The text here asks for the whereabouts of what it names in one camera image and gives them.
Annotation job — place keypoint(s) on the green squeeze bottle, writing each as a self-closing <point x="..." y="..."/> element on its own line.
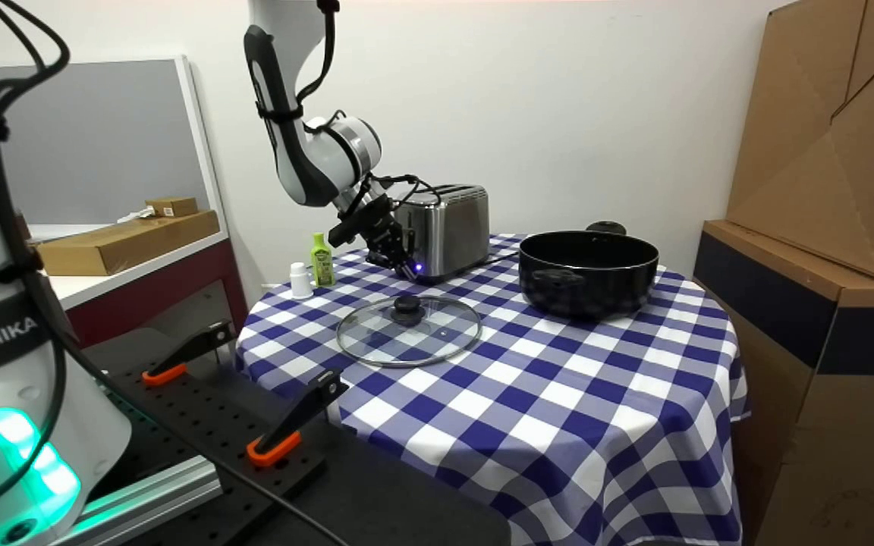
<point x="323" y="261"/>

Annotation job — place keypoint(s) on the grey partition board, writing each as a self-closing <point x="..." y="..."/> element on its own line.
<point x="104" y="136"/>

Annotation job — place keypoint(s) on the brown black cabinet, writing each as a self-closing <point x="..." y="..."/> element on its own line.
<point x="805" y="342"/>

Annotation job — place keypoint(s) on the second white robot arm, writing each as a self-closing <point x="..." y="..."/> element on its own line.
<point x="59" y="431"/>

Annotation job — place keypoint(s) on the blue white checkered tablecloth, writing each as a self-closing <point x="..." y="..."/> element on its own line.
<point x="578" y="435"/>

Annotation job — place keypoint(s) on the small white bottle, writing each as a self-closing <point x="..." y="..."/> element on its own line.
<point x="299" y="281"/>

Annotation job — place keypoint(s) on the black cooking pot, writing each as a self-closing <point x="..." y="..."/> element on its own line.
<point x="587" y="274"/>

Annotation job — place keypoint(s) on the orange black clamp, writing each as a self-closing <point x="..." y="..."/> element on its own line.
<point x="286" y="435"/>
<point x="212" y="342"/>

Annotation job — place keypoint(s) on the orange black clamp near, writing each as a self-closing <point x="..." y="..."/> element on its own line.
<point x="286" y="435"/>

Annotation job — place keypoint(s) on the large cardboard box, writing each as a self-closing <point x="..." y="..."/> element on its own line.
<point x="805" y="169"/>

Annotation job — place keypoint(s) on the orange black clamp far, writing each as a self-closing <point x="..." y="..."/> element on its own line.
<point x="212" y="342"/>

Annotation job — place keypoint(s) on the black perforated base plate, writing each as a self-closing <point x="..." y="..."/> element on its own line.
<point x="330" y="493"/>

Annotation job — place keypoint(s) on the glass pot lid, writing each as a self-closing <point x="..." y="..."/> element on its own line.
<point x="406" y="331"/>

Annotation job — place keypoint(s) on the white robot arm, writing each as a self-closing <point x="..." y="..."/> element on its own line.
<point x="319" y="162"/>

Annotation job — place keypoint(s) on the silver toaster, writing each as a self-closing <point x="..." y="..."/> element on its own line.
<point x="445" y="231"/>

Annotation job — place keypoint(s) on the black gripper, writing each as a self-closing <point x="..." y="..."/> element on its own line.
<point x="370" y="219"/>

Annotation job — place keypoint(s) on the red white side table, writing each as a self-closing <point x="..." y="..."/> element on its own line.
<point x="181" y="289"/>

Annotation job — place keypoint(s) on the flat cardboard box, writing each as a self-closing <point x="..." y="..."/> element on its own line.
<point x="118" y="246"/>

